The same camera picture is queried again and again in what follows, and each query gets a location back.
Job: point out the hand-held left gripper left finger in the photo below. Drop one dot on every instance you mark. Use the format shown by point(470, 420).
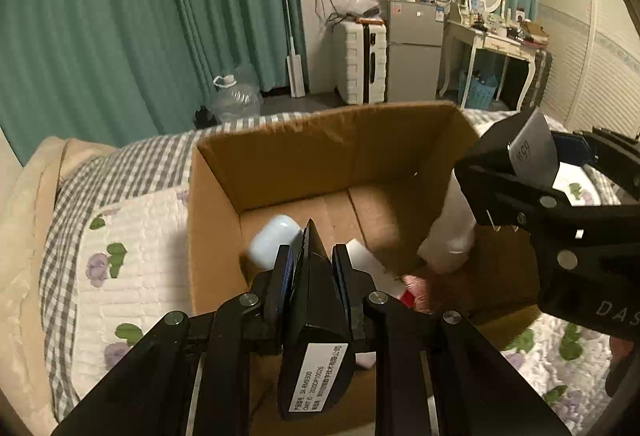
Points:
point(280, 281)

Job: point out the grey checked bedsheet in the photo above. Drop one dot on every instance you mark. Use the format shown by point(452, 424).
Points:
point(75, 196)

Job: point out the white plastic bottle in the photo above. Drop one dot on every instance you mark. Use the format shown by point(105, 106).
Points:
point(450, 226)

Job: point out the white slatted wardrobe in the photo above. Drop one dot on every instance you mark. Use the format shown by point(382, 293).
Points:
point(585, 41)

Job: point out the white dressing table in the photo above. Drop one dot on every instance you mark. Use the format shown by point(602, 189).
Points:
point(480, 38)

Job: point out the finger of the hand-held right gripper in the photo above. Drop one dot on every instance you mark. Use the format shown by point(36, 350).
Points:
point(572, 146)
point(500, 201)

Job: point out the cream duvet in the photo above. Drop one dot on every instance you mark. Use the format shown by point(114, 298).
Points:
point(25, 266)

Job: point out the clear water jug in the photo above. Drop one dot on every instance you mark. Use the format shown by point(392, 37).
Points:
point(237, 98)

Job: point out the pink packet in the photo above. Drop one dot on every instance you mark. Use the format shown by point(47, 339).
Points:
point(422, 293)

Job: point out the small photo frame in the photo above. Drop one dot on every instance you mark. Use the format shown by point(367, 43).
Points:
point(476, 5)

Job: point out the silver small fridge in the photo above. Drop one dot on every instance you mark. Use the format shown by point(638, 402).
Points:
point(412, 51)

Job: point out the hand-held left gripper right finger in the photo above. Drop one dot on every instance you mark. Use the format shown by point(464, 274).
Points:
point(345, 276)

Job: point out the black remote control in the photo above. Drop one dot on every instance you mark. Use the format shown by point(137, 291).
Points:
point(315, 316)

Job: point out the small brown cardboard box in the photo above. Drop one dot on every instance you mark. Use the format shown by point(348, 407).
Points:
point(534, 28)

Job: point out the light blue earbud case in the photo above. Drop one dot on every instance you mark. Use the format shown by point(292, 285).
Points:
point(272, 241)

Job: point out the white flat mop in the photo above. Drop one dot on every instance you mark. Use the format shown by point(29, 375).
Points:
point(296, 76)

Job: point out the black and white power adapter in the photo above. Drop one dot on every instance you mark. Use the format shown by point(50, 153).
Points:
point(535, 146)

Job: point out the blue plastic basket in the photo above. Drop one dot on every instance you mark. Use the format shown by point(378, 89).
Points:
point(480, 91)

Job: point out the dark grey luggage case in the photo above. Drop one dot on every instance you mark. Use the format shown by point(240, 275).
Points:
point(542, 76)

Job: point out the clear plastic bag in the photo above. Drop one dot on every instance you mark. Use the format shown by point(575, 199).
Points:
point(357, 8)

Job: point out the white hard suitcase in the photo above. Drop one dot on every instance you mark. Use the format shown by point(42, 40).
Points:
point(355, 61)

